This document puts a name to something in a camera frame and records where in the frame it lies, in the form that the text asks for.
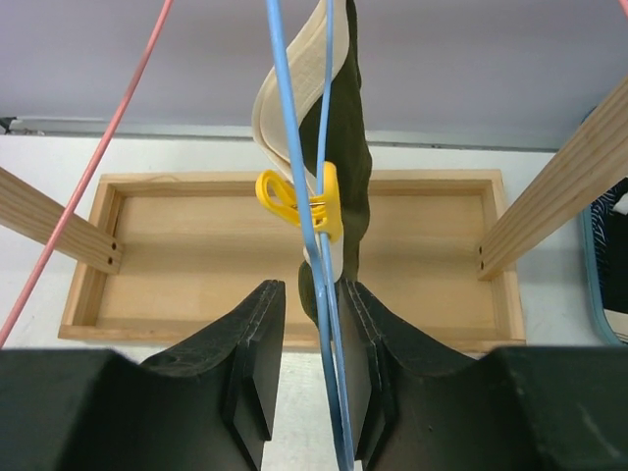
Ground black underwear in basin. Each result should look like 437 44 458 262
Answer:
589 178 627 314

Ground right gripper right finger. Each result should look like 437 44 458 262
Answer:
338 281 627 470

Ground lower yellow clip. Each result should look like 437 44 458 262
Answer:
255 161 343 243

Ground teal plastic basin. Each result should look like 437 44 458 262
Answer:
580 109 628 346

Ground dark olive underwear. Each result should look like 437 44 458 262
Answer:
251 1 372 328

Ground light blue wire hanger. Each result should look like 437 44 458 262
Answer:
266 1 354 470

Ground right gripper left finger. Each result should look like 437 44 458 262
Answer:
1 281 286 470

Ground wooden hanger rack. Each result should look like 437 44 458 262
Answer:
27 85 627 353

